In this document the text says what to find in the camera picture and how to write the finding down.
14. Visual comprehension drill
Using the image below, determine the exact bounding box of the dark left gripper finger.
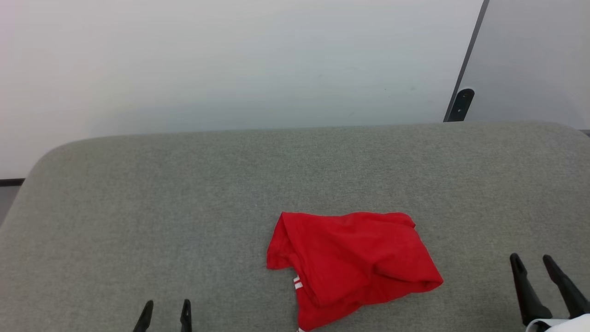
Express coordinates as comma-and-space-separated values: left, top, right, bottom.
132, 300, 154, 332
179, 299, 193, 332

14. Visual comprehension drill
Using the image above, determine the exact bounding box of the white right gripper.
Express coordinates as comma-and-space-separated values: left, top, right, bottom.
509, 253, 590, 332

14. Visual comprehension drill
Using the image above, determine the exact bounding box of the red and white jersey shirt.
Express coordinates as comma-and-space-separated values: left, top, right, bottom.
266, 211, 444, 332

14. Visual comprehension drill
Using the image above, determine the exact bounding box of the grey fabric sofa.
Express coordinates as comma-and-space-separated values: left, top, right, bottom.
0, 121, 590, 332

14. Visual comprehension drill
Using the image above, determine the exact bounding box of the black metal bracket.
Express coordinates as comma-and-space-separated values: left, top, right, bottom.
447, 88, 475, 123

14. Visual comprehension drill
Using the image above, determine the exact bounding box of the dark wall panel edge strip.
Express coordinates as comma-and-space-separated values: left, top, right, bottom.
442, 0, 490, 123

